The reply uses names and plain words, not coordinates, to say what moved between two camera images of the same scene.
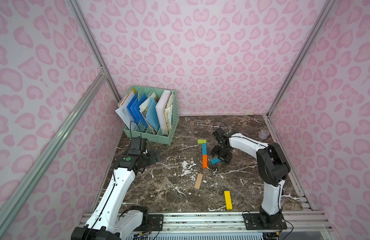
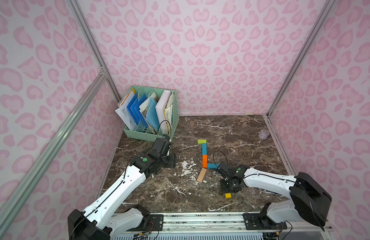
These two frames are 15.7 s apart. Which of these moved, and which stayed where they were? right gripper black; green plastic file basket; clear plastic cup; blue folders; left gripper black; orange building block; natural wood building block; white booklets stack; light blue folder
Moved: right gripper black; natural wood building block; left gripper black
Stayed: orange building block; white booklets stack; blue folders; clear plastic cup; green plastic file basket; light blue folder
